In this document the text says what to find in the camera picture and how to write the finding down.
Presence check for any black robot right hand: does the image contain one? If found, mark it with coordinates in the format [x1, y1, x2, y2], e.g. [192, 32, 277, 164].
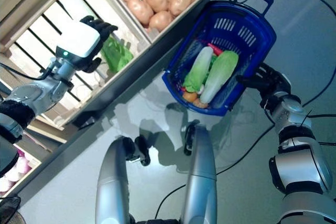
[235, 62, 292, 99]

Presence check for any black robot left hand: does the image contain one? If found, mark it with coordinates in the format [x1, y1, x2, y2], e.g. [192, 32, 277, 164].
[76, 15, 119, 74]

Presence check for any napa cabbage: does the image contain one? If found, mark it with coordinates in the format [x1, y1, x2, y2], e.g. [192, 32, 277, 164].
[101, 35, 134, 74]
[183, 46, 216, 93]
[199, 50, 239, 104]

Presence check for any blue plastic shopping basket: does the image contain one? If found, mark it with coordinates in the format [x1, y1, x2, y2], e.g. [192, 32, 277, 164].
[162, 0, 277, 116]

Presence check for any small wooden slat crate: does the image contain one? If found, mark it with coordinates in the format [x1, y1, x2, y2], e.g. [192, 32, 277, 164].
[86, 0, 234, 44]

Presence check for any brown potato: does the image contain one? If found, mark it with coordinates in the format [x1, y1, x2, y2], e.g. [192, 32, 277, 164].
[127, 0, 154, 24]
[169, 0, 194, 16]
[149, 10, 174, 33]

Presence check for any wooden vegetable display stand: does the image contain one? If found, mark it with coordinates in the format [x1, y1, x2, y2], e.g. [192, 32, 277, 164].
[0, 0, 237, 204]

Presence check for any small toy carrot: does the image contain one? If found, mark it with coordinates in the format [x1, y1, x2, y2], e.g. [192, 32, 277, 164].
[207, 42, 224, 54]

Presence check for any wide wooden slat crate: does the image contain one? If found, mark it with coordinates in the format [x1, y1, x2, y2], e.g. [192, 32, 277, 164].
[0, 0, 153, 130]

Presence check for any small orange fruit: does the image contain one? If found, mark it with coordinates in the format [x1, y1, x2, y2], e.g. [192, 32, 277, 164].
[183, 91, 198, 102]

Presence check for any silver robot right leg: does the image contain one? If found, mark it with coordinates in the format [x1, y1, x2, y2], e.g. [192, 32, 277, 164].
[180, 120, 217, 224]

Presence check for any silver robot leg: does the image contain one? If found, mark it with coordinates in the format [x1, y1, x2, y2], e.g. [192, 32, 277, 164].
[180, 120, 217, 224]
[94, 136, 152, 224]

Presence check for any silver robot left leg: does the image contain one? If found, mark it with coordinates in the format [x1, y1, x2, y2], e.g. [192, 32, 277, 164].
[94, 136, 152, 224]

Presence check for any wooden crate with turnips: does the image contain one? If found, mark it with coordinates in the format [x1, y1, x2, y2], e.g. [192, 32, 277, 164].
[0, 140, 43, 198]

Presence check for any purple white turnip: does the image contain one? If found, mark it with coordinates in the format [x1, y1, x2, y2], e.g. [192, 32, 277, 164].
[15, 157, 29, 172]
[5, 168, 22, 183]

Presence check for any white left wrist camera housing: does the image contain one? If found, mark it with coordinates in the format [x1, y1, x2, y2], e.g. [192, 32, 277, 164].
[56, 21, 102, 65]

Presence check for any black floor cable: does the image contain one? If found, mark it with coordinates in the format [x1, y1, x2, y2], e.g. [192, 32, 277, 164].
[225, 0, 336, 106]

